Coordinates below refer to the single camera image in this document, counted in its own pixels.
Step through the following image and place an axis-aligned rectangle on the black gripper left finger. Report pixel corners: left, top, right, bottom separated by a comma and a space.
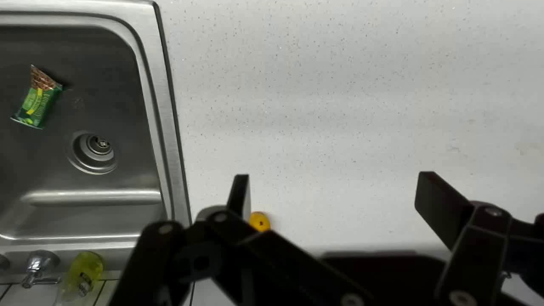
109, 174, 376, 306

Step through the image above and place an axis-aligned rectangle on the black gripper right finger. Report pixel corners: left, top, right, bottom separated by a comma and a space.
414, 171, 544, 306

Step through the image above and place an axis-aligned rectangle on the green granola bar packet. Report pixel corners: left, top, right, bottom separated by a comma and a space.
9, 64, 65, 132

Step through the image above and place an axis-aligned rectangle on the stainless steel double sink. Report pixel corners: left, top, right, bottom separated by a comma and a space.
0, 0, 194, 259

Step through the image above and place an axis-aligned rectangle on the chrome sink faucet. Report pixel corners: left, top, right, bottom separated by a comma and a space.
19, 251, 62, 290

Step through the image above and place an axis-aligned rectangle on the small yellow round fruit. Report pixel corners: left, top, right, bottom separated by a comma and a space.
249, 211, 273, 235

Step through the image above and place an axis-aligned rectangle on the yellow-green dish soap bottle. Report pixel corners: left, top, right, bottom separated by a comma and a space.
58, 251, 109, 302

